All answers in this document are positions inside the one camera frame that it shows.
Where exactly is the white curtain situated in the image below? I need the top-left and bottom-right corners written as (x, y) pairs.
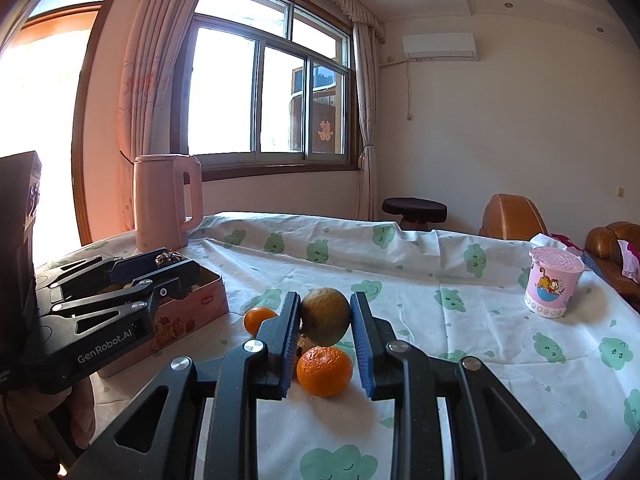
top-left (352, 20), bottom-right (383, 221)

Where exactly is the white wall air conditioner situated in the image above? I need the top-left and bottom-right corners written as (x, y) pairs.
top-left (402, 33), bottom-right (479, 62)

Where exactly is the person's left hand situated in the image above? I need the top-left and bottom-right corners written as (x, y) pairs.
top-left (47, 377), bottom-right (97, 466)

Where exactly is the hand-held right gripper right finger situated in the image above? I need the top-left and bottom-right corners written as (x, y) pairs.
top-left (349, 291), bottom-right (583, 480)

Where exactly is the brown leather armchair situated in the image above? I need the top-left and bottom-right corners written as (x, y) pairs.
top-left (478, 193), bottom-right (551, 242)

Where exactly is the pink electric kettle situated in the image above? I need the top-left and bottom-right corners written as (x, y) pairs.
top-left (132, 154), bottom-right (204, 253)

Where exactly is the brownish passion fruit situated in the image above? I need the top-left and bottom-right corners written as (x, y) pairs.
top-left (299, 287), bottom-right (352, 347)

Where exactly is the white air conditioner pipe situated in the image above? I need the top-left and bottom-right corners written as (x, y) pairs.
top-left (382, 57), bottom-right (416, 121)

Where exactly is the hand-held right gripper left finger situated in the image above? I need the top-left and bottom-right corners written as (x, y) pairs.
top-left (70, 290), bottom-right (303, 480)

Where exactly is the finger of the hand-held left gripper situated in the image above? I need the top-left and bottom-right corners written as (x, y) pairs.
top-left (35, 248), bottom-right (171, 288)
top-left (40, 260), bottom-right (201, 333)

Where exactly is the sliding glass window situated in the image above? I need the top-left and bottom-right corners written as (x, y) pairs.
top-left (172, 0), bottom-right (361, 181)

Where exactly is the pink rectangular tin box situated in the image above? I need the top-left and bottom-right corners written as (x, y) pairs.
top-left (95, 255), bottom-right (230, 380)

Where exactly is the brown leather sofa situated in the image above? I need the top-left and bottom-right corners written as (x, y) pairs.
top-left (582, 221), bottom-right (640, 301)

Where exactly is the white tablecloth green cloud print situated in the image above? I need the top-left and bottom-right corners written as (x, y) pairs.
top-left (32, 210), bottom-right (640, 480)

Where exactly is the dark round stool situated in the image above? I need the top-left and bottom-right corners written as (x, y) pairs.
top-left (381, 197), bottom-right (448, 232)

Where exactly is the ruffled curtain valance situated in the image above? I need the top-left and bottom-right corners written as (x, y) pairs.
top-left (270, 0), bottom-right (387, 43)

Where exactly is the orange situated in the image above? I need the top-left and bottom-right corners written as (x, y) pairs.
top-left (296, 345), bottom-right (354, 398)
top-left (243, 306), bottom-right (278, 337)

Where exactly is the brown wooden door frame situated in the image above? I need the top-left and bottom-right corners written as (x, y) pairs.
top-left (71, 2), bottom-right (126, 246)

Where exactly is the pink cartoon print cup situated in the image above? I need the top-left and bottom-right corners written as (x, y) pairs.
top-left (524, 246), bottom-right (586, 320)

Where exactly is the pink patterned curtain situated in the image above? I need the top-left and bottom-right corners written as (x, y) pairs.
top-left (116, 0), bottom-right (221, 233)

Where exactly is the pink floral cushion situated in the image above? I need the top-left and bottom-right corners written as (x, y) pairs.
top-left (617, 239), bottom-right (640, 286)

